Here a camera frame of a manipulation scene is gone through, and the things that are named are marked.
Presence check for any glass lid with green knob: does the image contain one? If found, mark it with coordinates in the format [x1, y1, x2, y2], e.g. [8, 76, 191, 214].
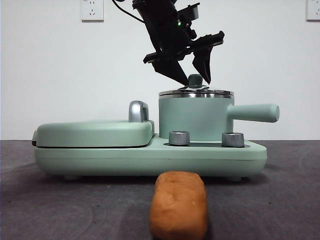
[158, 74, 235, 97]

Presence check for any brown potato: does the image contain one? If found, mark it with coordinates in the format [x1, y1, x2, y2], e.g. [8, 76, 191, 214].
[149, 171, 208, 240]

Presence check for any pale green griddle lid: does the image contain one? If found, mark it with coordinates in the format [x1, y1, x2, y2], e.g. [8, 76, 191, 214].
[31, 119, 156, 149]

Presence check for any silver control knob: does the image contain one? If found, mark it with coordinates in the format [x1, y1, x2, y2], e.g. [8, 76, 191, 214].
[168, 130, 191, 146]
[221, 131, 245, 148]

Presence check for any pale green breakfast machine base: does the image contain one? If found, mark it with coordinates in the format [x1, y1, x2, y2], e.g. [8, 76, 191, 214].
[33, 133, 268, 182]

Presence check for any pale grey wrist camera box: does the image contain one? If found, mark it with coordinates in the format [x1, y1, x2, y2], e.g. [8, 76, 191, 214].
[178, 2, 201, 22]

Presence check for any pale green pot with handle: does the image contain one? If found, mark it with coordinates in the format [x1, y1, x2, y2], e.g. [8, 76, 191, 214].
[158, 94, 280, 141]

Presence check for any chrome griddle lid handle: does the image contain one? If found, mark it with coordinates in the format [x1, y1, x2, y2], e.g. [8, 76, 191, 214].
[128, 100, 151, 123]

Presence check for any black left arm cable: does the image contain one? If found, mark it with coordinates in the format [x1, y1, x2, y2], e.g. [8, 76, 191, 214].
[111, 0, 146, 24]

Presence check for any white wall socket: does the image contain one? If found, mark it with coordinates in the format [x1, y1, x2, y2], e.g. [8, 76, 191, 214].
[306, 0, 320, 21]
[80, 0, 105, 22]

